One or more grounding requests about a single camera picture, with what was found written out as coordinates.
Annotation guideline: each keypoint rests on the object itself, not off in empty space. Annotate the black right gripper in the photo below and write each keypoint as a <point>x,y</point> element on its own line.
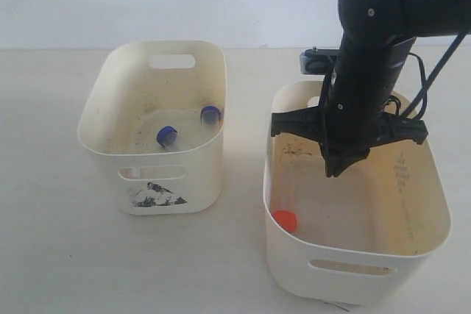
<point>345,141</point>

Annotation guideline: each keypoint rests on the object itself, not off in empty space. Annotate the red-capped clear tube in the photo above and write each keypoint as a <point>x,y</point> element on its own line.
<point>286,219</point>

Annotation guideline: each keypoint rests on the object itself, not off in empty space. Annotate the cream plastic bin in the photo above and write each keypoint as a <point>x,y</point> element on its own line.
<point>360,236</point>
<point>142,87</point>

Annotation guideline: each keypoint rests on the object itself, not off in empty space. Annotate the blue-capped clear tube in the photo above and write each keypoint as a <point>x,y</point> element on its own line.
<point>210,116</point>
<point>169,139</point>

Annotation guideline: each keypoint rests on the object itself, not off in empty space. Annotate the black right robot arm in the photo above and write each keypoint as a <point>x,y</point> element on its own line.
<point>357,109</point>

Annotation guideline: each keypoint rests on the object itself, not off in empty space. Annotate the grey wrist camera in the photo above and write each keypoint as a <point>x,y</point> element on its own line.
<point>316,61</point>

